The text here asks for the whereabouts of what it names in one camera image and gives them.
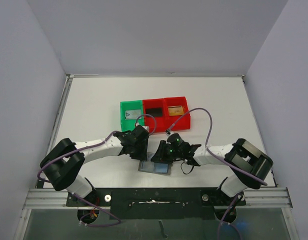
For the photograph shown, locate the grey card holder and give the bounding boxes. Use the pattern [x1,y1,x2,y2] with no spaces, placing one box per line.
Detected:
[138,152,172,176]

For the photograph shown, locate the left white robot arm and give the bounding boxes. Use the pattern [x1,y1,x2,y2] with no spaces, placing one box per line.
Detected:
[37,125,150,206]

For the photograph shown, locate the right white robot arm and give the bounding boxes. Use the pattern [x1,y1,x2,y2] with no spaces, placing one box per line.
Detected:
[150,133,274,205]

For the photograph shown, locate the silver VIP card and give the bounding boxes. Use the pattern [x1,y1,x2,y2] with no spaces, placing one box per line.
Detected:
[124,109,142,120]

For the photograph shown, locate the black card in bin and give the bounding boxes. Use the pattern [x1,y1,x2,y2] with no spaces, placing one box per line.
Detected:
[145,107,163,118]

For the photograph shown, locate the gold credit card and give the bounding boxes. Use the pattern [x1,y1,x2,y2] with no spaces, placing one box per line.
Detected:
[167,105,184,117]

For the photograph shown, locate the green plastic bin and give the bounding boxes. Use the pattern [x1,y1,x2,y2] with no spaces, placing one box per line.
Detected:
[120,100,144,132]

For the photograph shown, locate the middle red plastic bin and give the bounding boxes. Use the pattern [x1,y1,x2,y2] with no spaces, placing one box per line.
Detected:
[142,98,168,133]

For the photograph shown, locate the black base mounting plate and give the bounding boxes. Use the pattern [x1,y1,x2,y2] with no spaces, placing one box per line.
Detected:
[65,178,246,225]

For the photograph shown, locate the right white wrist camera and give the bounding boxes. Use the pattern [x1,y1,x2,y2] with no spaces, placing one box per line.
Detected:
[165,129,175,142]

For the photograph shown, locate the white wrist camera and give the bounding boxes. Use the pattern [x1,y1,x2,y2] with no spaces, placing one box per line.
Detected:
[135,123,150,133]
[165,129,175,142]

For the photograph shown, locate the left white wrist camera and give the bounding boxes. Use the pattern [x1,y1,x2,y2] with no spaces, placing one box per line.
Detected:
[135,123,150,133]

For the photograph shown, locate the aluminium table edge rail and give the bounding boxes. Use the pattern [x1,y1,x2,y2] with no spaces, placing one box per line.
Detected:
[40,73,100,173]

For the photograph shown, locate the front aluminium frame rail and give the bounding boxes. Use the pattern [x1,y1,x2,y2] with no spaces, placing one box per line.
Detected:
[14,187,299,240]

